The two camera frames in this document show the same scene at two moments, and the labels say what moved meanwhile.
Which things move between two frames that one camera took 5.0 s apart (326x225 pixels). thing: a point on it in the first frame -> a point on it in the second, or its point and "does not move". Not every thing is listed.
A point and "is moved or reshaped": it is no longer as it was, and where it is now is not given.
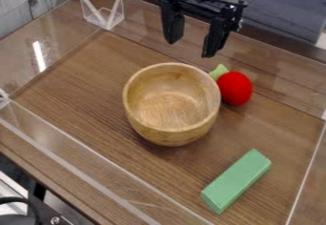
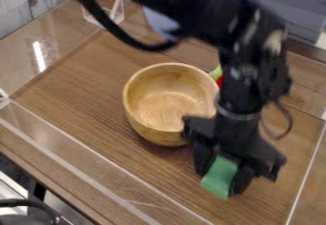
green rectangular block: x=235 y=180 is moved or reshaped
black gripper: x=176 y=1 -> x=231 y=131
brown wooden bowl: x=171 y=101 does not move
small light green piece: x=221 y=70 does not move
